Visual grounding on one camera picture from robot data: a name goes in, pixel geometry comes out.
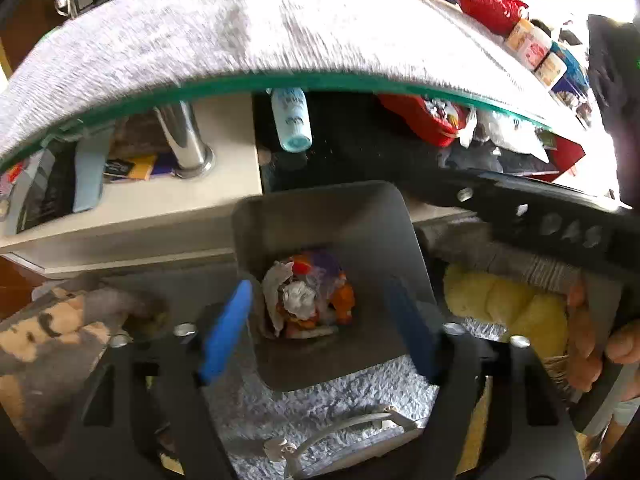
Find light blue bottle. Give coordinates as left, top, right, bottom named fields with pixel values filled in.
left=269, top=87, right=314, bottom=154

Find person's right hand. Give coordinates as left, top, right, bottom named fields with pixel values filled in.
left=566, top=279, right=640, bottom=392

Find person's light shorts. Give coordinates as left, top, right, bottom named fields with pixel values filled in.
left=614, top=399, right=640, bottom=427

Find camouflage cloth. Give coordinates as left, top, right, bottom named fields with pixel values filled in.
left=0, top=284, right=167, bottom=462

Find white paper ball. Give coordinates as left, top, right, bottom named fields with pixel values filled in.
left=282, top=280, right=319, bottom=319

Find yellow black card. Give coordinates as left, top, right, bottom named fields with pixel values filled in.
left=103, top=154, right=159, bottom=181

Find white plastic bag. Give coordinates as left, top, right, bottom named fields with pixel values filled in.
left=469, top=107, right=552, bottom=162

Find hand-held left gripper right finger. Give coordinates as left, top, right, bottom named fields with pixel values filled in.
left=387, top=277, right=587, bottom=480

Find grey table cloth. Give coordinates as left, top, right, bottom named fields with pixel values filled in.
left=0, top=0, right=592, bottom=162

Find red box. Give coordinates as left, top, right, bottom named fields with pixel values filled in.
left=547, top=134, right=586, bottom=176

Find light grey fluffy rug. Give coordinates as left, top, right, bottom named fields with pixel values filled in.
left=205, top=357, right=442, bottom=477

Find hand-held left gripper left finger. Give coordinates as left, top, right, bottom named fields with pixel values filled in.
left=65, top=278, right=254, bottom=480

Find light blue plastic bracket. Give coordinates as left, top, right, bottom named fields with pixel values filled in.
left=72, top=127, right=116, bottom=214

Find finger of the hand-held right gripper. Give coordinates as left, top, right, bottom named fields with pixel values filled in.
left=400, top=165, right=532, bottom=241

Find chrome table leg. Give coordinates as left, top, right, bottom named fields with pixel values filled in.
left=154, top=100, right=217, bottom=179

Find grey trash bin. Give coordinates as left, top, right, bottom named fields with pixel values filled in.
left=230, top=180, right=442, bottom=394

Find blue printed box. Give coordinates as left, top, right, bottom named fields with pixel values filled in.
left=550, top=42, right=589, bottom=97

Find grey ribbed fabric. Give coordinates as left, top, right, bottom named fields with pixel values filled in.
left=419, top=224, right=582, bottom=293

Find white metal hook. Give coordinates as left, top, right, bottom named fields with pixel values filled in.
left=264, top=407, right=419, bottom=476

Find red plastic basket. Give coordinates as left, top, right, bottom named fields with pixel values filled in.
left=458, top=0, right=529, bottom=36

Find white under-table shelf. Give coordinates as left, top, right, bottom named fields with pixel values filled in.
left=0, top=95, right=266, bottom=279

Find small white printed jar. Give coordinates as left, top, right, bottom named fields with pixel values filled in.
left=533, top=52, right=569, bottom=89

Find white tissue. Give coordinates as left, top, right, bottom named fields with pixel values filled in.
left=262, top=260, right=296, bottom=339

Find red printed package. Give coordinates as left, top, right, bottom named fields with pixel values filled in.
left=377, top=93, right=476, bottom=149

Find yellow plush cloth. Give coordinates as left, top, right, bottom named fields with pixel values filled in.
left=443, top=262, right=571, bottom=357

